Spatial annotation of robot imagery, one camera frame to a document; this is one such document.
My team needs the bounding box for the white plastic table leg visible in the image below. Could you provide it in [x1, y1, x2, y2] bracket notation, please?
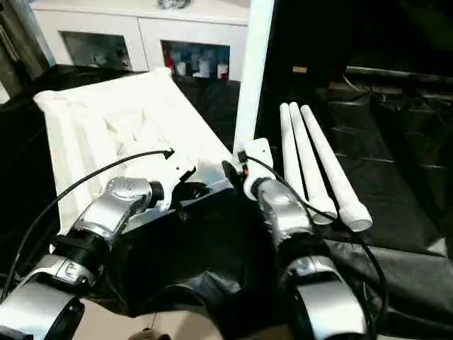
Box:
[231, 0, 276, 169]
[288, 102, 338, 226]
[279, 103, 306, 203]
[300, 105, 373, 233]

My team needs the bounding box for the white plastic table top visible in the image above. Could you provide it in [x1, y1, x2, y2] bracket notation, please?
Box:
[33, 67, 240, 234]

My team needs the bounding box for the black plastic mat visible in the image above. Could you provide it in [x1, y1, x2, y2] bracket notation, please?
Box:
[0, 64, 453, 337]

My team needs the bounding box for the white glass-door cabinet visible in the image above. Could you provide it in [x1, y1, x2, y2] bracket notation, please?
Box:
[28, 0, 252, 80]

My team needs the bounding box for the silver metal bar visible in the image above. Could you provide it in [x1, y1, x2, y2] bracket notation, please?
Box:
[345, 65, 453, 82]

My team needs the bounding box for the grey curtain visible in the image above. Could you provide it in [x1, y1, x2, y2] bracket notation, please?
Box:
[0, 0, 56, 86]

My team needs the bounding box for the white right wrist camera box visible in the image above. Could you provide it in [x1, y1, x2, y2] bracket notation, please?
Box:
[237, 138, 275, 203]

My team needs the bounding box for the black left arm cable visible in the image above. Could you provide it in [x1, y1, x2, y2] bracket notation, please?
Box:
[0, 147, 176, 298]

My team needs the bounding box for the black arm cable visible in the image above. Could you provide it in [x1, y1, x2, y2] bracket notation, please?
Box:
[237, 150, 390, 340]
[0, 147, 176, 298]

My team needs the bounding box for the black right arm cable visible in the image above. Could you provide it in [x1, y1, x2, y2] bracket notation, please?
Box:
[237, 150, 390, 340]

